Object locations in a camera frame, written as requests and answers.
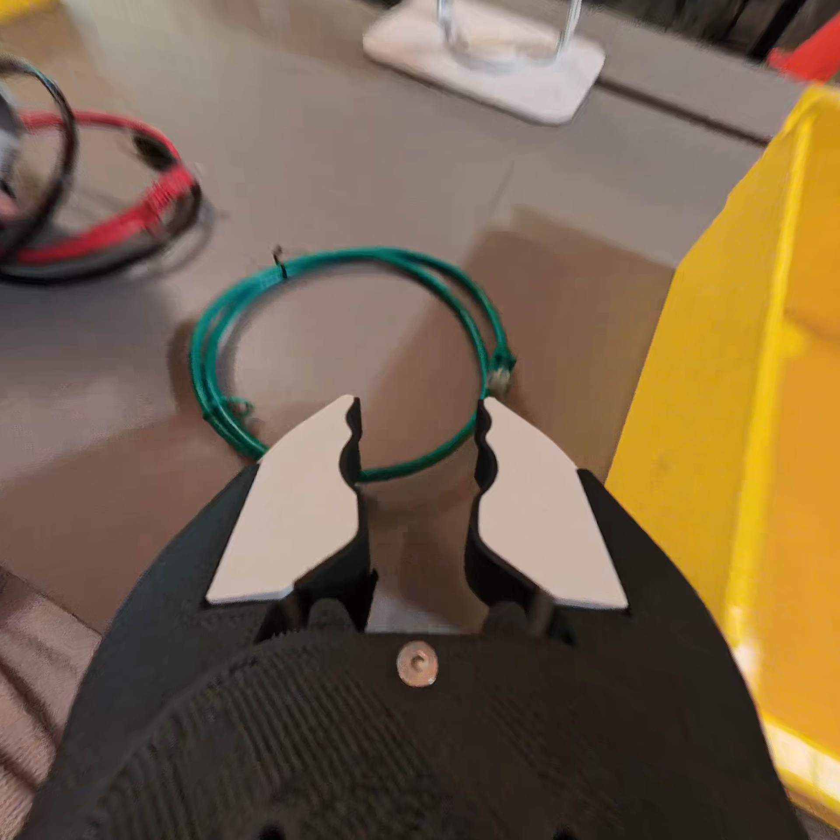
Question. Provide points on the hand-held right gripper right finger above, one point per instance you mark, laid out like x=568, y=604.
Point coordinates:
x=544, y=525

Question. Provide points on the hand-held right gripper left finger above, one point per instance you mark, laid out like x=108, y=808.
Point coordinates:
x=289, y=518

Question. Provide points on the yellow plastic bin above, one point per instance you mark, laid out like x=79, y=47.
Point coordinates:
x=754, y=394

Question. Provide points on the black twist tie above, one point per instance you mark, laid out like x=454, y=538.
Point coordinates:
x=281, y=266

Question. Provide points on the person's grey sweatshirt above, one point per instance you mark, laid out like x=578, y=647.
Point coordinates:
x=33, y=689

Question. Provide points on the white stand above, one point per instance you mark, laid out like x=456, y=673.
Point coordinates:
x=525, y=85

